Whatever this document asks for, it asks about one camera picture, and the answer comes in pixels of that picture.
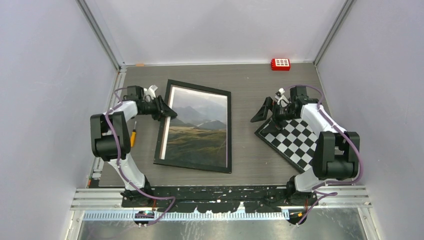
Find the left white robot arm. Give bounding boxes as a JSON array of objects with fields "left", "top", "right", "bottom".
[{"left": 90, "top": 85, "right": 177, "bottom": 207}]

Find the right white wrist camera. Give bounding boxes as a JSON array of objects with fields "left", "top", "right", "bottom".
[{"left": 274, "top": 88, "right": 290, "bottom": 108}]

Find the landscape photo print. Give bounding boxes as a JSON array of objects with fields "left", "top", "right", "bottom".
[{"left": 159, "top": 85, "right": 229, "bottom": 168}]

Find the black picture frame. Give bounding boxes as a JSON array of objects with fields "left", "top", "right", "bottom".
[{"left": 153, "top": 79, "right": 232, "bottom": 174}]

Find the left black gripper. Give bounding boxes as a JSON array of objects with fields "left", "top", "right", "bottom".
[{"left": 140, "top": 95, "right": 177, "bottom": 122}]

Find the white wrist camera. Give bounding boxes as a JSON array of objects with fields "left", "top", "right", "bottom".
[
  {"left": 143, "top": 84, "right": 158, "bottom": 102},
  {"left": 274, "top": 88, "right": 290, "bottom": 108}
]

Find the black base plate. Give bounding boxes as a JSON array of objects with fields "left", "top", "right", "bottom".
[{"left": 121, "top": 185, "right": 317, "bottom": 214}]

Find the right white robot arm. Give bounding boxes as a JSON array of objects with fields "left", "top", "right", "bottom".
[{"left": 250, "top": 84, "right": 364, "bottom": 205}]

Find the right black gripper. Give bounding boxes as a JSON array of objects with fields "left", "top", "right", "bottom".
[{"left": 250, "top": 97, "right": 298, "bottom": 134}]

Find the aluminium rail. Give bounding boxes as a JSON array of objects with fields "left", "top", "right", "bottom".
[{"left": 71, "top": 185, "right": 372, "bottom": 221}]

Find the orange handled screwdriver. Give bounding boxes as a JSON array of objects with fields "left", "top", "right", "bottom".
[{"left": 130, "top": 121, "right": 137, "bottom": 148}]

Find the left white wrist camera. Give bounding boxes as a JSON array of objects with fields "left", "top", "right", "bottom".
[{"left": 143, "top": 84, "right": 158, "bottom": 102}]

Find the red toy brick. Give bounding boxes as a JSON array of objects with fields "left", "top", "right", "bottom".
[{"left": 270, "top": 58, "right": 291, "bottom": 71}]

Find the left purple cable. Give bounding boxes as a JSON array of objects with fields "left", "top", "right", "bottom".
[{"left": 104, "top": 87, "right": 177, "bottom": 227}]

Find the black white checkerboard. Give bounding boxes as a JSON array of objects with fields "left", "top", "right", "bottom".
[{"left": 254, "top": 118, "right": 318, "bottom": 173}]

